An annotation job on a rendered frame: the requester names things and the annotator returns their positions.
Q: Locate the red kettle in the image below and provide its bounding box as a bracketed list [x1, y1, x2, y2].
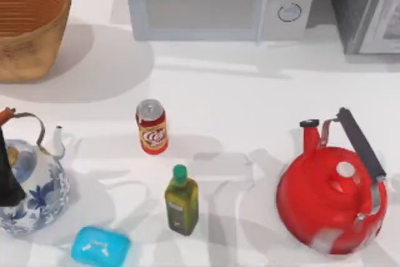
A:
[276, 107, 389, 256]

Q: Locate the light blue soap box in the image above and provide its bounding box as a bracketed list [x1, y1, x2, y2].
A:
[70, 225, 131, 267]

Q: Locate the microwave knob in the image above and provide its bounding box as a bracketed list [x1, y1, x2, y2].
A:
[277, 3, 303, 23]

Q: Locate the green oil bottle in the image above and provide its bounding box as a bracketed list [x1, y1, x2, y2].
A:
[164, 164, 200, 236]

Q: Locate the blue and white teapot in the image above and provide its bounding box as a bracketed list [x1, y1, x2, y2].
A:
[0, 107, 71, 236]

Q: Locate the woven brown basket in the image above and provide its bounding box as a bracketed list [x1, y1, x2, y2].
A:
[0, 0, 73, 82]

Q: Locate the pale microwave oven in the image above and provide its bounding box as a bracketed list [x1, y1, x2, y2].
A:
[122, 0, 321, 44]

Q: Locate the red and white can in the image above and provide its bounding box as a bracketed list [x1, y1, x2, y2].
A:
[135, 99, 169, 156]

